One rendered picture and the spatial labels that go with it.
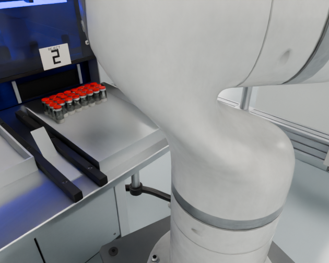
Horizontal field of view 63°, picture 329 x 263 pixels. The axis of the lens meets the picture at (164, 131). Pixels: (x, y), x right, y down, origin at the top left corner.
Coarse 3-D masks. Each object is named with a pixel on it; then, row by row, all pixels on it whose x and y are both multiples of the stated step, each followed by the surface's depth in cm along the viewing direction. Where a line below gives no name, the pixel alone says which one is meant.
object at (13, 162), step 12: (0, 132) 66; (0, 144) 64; (12, 144) 62; (0, 156) 60; (12, 156) 60; (24, 156) 59; (0, 168) 57; (12, 168) 52; (24, 168) 54; (36, 168) 56; (0, 180) 51; (12, 180) 53
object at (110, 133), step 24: (120, 96) 85; (48, 120) 74; (72, 120) 74; (96, 120) 74; (120, 120) 74; (144, 120) 74; (72, 144) 59; (96, 144) 64; (120, 144) 64; (144, 144) 62
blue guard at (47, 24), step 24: (0, 0) 62; (24, 0) 66; (48, 0) 70; (72, 0) 74; (0, 24) 64; (24, 24) 68; (48, 24) 72; (72, 24) 77; (0, 48) 66; (24, 48) 70; (72, 48) 80; (0, 72) 68; (24, 72) 72
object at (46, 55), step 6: (48, 48) 74; (54, 48) 76; (60, 48) 77; (66, 48) 78; (42, 54) 74; (48, 54) 75; (54, 54) 76; (60, 54) 77; (66, 54) 79; (42, 60) 74; (48, 60) 76; (60, 60) 78; (66, 60) 80; (48, 66) 76; (54, 66) 78
